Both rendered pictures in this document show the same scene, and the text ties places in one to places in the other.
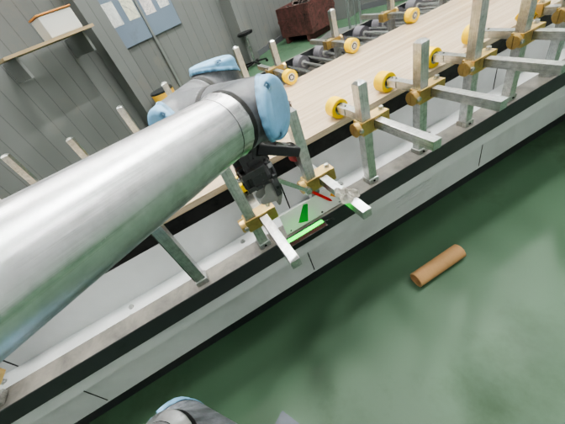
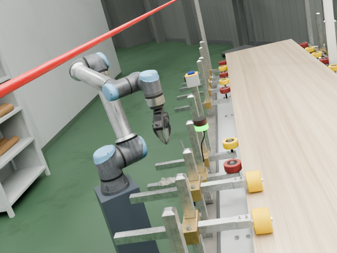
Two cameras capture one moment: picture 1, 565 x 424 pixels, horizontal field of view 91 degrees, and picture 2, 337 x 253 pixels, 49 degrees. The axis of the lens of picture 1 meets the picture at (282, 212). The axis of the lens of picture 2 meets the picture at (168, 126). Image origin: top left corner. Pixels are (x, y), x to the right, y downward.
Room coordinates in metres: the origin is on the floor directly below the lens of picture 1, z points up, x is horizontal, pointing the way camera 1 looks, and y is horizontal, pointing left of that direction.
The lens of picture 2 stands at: (1.31, -1.62, 1.67)
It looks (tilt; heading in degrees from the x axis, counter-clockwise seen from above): 19 degrees down; 113
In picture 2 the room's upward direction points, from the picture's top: 15 degrees counter-clockwise
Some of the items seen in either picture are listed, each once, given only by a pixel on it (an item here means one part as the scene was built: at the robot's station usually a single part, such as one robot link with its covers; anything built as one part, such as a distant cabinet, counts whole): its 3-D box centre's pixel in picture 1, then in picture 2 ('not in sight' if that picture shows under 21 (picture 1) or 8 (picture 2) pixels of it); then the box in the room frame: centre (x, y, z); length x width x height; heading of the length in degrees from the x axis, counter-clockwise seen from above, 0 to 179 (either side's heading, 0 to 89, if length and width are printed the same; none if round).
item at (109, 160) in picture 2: not in sight; (108, 161); (0.08, 0.23, 0.79); 0.17 x 0.15 x 0.18; 50
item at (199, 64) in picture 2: not in sight; (205, 90); (0.56, 1.09, 0.91); 0.03 x 0.03 x 0.48; 11
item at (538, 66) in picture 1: (484, 60); not in sight; (0.93, -0.91, 0.95); 0.50 x 0.04 x 0.04; 11
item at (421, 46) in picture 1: (419, 108); (195, 235); (0.89, -0.63, 0.89); 0.03 x 0.03 x 0.48; 11
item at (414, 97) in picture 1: (425, 91); (191, 225); (0.90, -0.65, 0.95); 0.13 x 0.06 x 0.05; 101
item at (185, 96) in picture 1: (192, 117); (138, 82); (0.50, 0.08, 1.29); 0.12 x 0.12 x 0.09; 50
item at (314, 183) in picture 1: (315, 178); (202, 177); (0.80, -0.16, 0.85); 0.13 x 0.06 x 0.05; 101
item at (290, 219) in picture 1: (313, 208); not in sight; (0.77, -0.11, 0.75); 0.26 x 0.01 x 0.10; 101
